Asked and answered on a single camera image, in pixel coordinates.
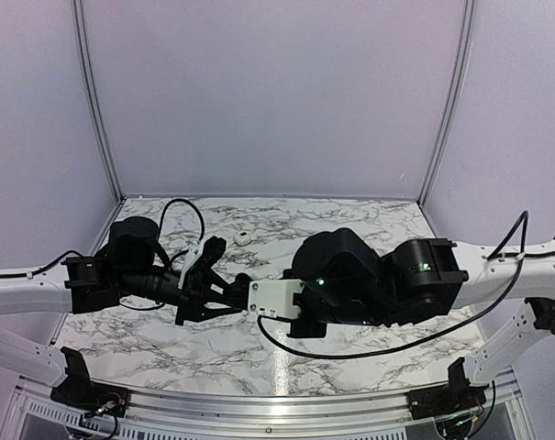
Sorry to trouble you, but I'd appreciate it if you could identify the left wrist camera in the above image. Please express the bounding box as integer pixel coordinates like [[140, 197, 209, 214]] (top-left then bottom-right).
[[178, 236, 227, 291]]

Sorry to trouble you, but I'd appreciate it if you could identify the aluminium corner post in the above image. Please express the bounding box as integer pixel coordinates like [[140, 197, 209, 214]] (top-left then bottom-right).
[[71, 0, 125, 204], [416, 0, 478, 211]]

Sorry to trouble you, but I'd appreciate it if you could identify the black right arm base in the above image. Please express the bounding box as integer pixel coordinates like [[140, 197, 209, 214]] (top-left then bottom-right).
[[407, 357, 489, 420]]

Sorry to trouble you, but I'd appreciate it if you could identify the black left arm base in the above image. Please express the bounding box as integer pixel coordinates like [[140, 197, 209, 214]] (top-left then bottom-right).
[[50, 347, 129, 417]]

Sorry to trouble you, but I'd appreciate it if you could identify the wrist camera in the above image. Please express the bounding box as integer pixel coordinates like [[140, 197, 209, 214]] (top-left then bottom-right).
[[248, 280, 304, 321], [178, 236, 227, 291]]

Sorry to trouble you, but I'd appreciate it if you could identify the right aluminium corner post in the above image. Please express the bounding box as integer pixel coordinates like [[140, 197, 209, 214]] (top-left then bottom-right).
[[416, 0, 478, 211]]

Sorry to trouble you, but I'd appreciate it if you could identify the left aluminium corner post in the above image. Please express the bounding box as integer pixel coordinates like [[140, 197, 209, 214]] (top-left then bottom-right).
[[71, 0, 125, 204]]

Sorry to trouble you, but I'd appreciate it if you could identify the beige earbud charging case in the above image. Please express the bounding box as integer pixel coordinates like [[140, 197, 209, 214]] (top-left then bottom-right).
[[233, 231, 251, 247]]

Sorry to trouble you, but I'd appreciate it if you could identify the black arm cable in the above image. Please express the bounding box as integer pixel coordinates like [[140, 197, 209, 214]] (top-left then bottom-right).
[[0, 197, 205, 313], [257, 210, 555, 360]]

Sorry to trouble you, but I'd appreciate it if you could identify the aluminium front frame rail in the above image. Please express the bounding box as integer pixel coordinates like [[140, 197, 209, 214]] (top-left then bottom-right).
[[10, 375, 521, 440]]

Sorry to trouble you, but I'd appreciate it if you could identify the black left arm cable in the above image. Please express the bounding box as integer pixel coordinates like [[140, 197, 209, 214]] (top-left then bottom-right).
[[0, 197, 205, 313]]

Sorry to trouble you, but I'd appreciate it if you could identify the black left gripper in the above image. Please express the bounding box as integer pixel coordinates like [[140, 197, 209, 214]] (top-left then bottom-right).
[[118, 265, 244, 327]]

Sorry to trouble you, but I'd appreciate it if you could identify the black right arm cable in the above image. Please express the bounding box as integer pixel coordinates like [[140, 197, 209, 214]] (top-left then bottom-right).
[[257, 210, 555, 360]]

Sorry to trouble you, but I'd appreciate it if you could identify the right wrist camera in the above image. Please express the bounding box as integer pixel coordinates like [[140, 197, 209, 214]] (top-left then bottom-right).
[[248, 280, 304, 321]]

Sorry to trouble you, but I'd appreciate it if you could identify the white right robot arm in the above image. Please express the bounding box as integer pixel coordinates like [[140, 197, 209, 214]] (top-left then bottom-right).
[[272, 228, 555, 411]]

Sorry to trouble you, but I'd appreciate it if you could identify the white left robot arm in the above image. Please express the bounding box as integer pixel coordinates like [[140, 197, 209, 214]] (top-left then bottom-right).
[[0, 216, 251, 408]]

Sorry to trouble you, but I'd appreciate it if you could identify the black earbud charging case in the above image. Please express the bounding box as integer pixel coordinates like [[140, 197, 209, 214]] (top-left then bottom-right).
[[233, 273, 253, 295]]

